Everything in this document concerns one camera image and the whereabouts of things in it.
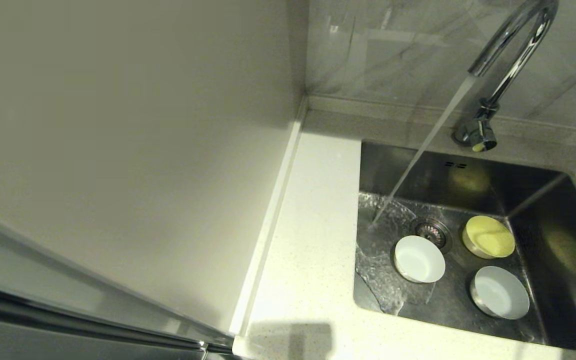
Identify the white bowl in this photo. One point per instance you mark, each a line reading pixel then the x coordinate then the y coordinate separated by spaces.
pixel 420 260

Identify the yellow bowl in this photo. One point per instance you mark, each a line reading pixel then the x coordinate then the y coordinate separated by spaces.
pixel 490 236

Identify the pale blue bowl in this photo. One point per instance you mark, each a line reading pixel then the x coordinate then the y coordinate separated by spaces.
pixel 500 295

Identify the chrome gooseneck faucet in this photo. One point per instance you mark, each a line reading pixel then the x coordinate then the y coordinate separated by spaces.
pixel 510 65

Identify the stainless steel sink basin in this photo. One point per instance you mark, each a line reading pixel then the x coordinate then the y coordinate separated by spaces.
pixel 383 170

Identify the round metal drain strainer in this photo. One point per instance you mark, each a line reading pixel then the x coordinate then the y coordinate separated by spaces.
pixel 430 227

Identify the running water stream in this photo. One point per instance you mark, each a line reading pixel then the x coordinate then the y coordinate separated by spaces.
pixel 433 132

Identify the white cabinet side panel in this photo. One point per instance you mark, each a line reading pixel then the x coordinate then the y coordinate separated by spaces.
pixel 118 125

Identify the stainless steel appliance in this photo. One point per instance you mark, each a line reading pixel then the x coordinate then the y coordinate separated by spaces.
pixel 43 340

